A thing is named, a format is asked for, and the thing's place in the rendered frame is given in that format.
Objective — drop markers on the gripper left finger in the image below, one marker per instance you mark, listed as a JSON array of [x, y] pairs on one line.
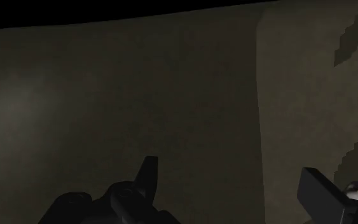
[[135, 198]]

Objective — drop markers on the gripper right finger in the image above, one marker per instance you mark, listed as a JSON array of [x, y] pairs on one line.
[[324, 198]]

